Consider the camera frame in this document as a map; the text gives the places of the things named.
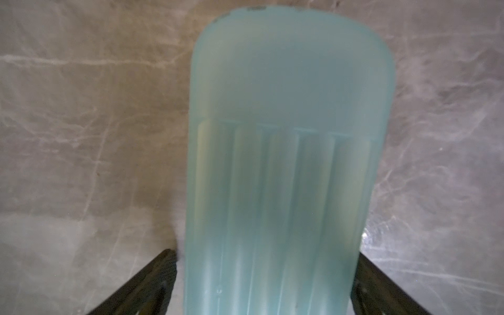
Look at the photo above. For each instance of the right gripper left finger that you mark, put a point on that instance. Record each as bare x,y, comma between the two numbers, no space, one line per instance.
148,292

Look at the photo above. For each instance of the teal translucent pencil case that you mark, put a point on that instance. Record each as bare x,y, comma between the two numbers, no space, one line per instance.
288,115

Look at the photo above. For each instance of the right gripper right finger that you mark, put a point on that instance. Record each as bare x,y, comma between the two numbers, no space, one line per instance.
373,292

